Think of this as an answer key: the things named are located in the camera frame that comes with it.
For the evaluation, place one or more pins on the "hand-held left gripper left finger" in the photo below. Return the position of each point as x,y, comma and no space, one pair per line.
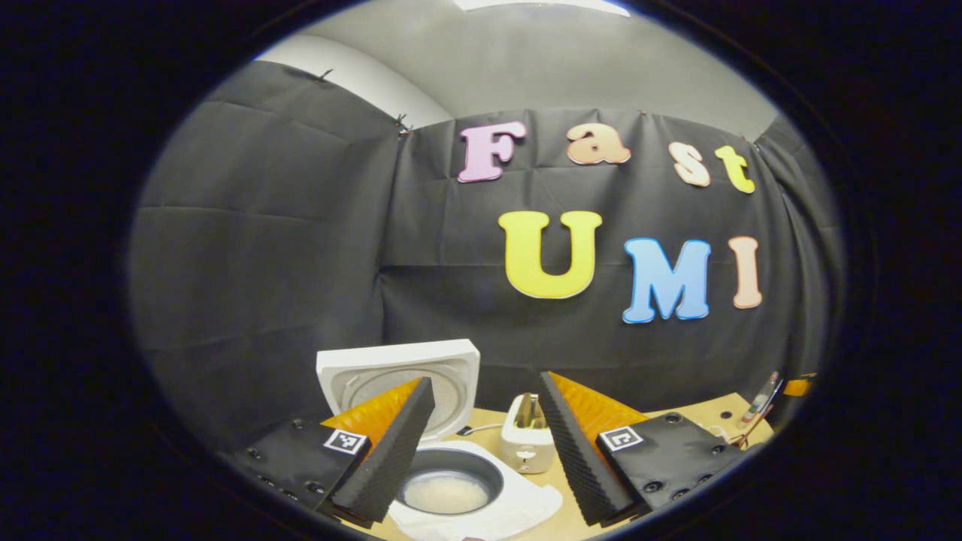
387,466

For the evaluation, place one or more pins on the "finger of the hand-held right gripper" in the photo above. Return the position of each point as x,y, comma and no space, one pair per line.
798,388

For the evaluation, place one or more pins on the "white toaster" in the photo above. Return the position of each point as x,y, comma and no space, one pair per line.
526,451

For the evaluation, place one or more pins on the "brown toast slices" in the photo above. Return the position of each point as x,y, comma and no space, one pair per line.
530,412

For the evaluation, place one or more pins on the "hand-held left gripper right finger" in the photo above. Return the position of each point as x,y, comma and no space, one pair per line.
579,458

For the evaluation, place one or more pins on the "white rice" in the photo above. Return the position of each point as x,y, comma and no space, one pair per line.
446,494

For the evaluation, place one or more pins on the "clear bottle with red cap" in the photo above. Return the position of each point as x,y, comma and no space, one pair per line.
760,398

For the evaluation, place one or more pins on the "black cloth clip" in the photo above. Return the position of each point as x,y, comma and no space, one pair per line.
403,125
325,75

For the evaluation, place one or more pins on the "black backdrop cloth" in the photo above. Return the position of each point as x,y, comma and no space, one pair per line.
255,240

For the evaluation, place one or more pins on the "long ceiling light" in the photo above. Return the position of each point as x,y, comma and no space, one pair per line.
541,4

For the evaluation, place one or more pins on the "white rice cooker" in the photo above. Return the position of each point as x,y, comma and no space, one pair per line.
526,503

